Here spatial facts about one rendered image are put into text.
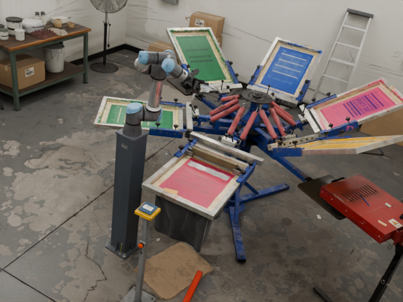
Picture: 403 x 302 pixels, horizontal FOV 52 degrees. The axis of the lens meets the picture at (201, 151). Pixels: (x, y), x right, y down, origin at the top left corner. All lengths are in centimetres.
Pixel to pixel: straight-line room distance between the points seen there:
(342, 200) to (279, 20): 452
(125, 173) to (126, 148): 23
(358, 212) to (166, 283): 166
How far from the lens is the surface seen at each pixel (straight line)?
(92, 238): 403
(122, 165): 332
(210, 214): 286
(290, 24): 716
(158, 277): 370
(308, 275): 413
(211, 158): 336
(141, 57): 247
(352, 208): 315
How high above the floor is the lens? 279
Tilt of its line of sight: 31 degrees down
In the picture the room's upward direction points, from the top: 10 degrees clockwise
